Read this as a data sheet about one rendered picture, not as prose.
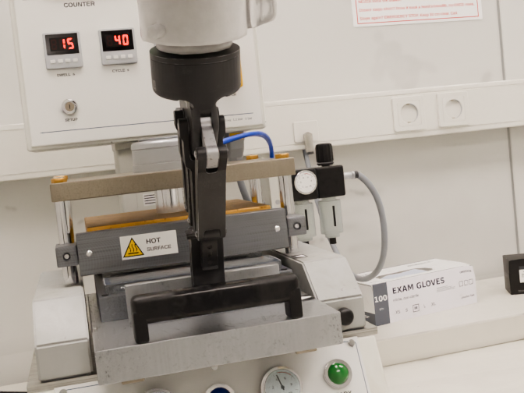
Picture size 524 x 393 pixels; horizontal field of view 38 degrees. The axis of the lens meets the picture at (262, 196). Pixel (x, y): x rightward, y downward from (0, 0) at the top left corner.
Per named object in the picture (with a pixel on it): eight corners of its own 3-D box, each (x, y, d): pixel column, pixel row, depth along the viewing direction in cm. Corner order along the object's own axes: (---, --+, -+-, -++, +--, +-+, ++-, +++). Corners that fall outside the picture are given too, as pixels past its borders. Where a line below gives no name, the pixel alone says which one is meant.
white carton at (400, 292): (339, 316, 142) (335, 277, 142) (437, 294, 152) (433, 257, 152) (376, 327, 131) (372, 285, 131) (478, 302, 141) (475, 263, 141)
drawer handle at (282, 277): (134, 339, 66) (129, 294, 66) (297, 313, 70) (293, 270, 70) (136, 345, 65) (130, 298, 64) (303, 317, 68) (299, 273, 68)
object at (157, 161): (62, 246, 104) (51, 151, 103) (279, 217, 111) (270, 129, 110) (59, 269, 80) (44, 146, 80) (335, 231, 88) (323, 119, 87)
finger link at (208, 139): (213, 92, 64) (225, 107, 59) (216, 150, 66) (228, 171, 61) (184, 94, 63) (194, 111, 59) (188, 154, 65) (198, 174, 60)
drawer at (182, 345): (90, 324, 93) (83, 261, 92) (265, 297, 98) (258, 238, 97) (99, 395, 64) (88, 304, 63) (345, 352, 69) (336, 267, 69)
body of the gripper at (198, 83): (143, 38, 66) (152, 139, 70) (154, 59, 58) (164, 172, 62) (228, 32, 67) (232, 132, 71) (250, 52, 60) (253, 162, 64)
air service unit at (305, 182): (265, 250, 111) (255, 150, 110) (359, 238, 115) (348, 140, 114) (274, 255, 106) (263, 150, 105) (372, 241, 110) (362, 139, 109)
